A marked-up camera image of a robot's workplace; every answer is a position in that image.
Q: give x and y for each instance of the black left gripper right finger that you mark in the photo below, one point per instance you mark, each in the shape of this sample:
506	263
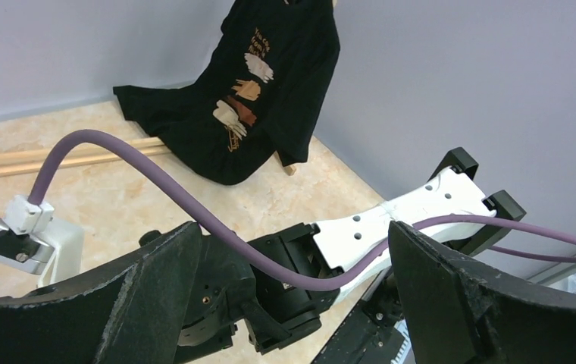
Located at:
460	310

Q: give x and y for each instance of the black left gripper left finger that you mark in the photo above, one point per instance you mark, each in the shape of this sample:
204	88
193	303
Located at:
129	310

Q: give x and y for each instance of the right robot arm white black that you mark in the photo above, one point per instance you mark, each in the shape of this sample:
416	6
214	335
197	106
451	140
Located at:
227	289

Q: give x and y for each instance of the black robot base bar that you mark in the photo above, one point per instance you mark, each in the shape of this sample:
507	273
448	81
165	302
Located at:
367	335

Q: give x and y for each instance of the black cloth garment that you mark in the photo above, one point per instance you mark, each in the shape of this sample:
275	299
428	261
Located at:
260	95

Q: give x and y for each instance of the white slotted cable duct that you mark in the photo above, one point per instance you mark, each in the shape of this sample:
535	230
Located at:
405	353

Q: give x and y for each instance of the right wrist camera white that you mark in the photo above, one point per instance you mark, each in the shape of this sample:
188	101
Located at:
33	240

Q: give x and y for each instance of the wooden drying rack frame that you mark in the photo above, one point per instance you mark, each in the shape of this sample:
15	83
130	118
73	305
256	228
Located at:
27	162

